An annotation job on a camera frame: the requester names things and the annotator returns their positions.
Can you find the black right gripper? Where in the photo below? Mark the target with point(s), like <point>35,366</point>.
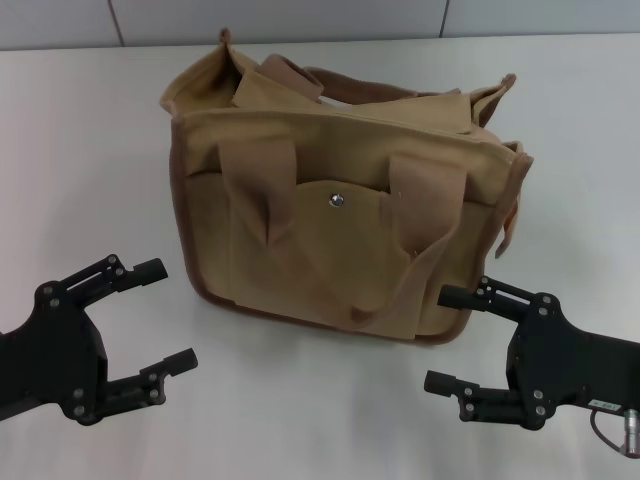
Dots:
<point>560,360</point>

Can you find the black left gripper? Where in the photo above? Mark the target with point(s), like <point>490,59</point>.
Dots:
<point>50,350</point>

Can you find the khaki canvas food bag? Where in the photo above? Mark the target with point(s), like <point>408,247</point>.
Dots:
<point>345,235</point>

